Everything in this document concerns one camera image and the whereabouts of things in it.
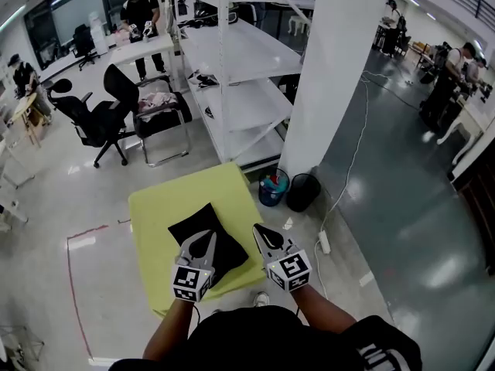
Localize blue mesh waste bin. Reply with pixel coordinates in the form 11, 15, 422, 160
258, 167, 291, 208

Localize colourful plastic trash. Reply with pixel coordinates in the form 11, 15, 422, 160
261, 174, 289, 193

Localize black office chair with headrest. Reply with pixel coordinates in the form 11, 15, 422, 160
45, 78, 129, 168

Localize white work desk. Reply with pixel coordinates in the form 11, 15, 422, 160
107, 32, 176, 69

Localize black cloth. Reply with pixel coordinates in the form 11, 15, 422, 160
167, 202, 251, 289

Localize black mesh waste bin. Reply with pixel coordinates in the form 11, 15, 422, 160
285, 172, 323, 213

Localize black cantilever visitor chair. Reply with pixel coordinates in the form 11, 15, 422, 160
103, 63, 193, 168

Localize person's black shirt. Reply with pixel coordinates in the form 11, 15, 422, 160
108, 305, 423, 371

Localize yellow-green square table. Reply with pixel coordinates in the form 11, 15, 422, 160
128, 162, 268, 319

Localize black and white device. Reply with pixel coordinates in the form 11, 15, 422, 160
188, 70, 219, 89

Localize wire frame stand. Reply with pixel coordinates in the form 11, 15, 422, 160
0, 322, 44, 371

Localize person's left forearm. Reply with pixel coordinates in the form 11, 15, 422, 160
142, 298, 195, 362

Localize person's right forearm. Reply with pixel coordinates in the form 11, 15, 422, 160
296, 282, 359, 334

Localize pink clothes pile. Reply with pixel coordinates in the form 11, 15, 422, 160
137, 90, 179, 118

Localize black balcony railing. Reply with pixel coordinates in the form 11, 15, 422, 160
401, 0, 495, 30

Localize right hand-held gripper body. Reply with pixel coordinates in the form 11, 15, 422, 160
265, 243, 313, 293

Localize white floor cable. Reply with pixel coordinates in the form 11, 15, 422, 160
312, 71, 371, 301

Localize white metal shelving rack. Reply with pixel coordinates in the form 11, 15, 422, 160
172, 0, 316, 169

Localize white power strip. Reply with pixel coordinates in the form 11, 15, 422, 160
317, 230, 333, 255

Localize small black office chair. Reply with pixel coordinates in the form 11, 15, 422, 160
71, 23, 101, 72

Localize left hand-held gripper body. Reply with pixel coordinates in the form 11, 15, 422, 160
172, 255, 217, 304

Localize white desk with curved legs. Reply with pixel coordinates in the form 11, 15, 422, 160
436, 87, 495, 169

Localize round wooden table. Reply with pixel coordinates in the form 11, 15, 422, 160
10, 92, 44, 149

